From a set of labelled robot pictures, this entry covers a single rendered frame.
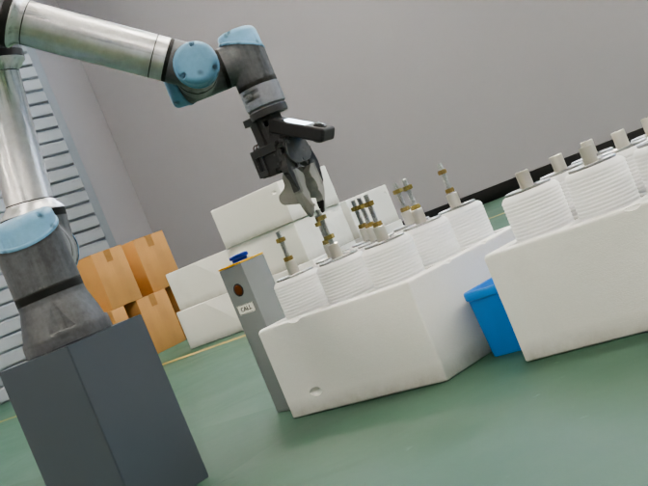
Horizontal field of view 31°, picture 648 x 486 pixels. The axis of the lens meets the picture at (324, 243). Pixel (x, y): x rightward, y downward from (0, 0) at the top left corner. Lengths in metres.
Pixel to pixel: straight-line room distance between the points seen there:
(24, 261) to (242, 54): 0.54
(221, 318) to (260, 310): 2.91
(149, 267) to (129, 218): 2.98
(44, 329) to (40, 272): 0.09
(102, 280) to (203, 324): 0.87
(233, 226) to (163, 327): 1.29
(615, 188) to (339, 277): 0.57
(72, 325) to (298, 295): 0.46
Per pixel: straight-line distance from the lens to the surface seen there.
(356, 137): 8.09
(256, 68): 2.11
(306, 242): 4.90
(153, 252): 6.33
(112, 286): 6.02
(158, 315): 6.18
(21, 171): 2.10
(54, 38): 2.01
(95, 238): 8.79
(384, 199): 5.48
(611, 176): 1.76
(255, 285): 2.32
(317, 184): 2.13
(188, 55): 1.96
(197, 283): 5.27
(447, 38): 7.67
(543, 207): 1.81
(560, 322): 1.81
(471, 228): 2.19
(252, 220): 4.97
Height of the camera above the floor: 0.34
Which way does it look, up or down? 1 degrees down
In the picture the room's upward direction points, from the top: 22 degrees counter-clockwise
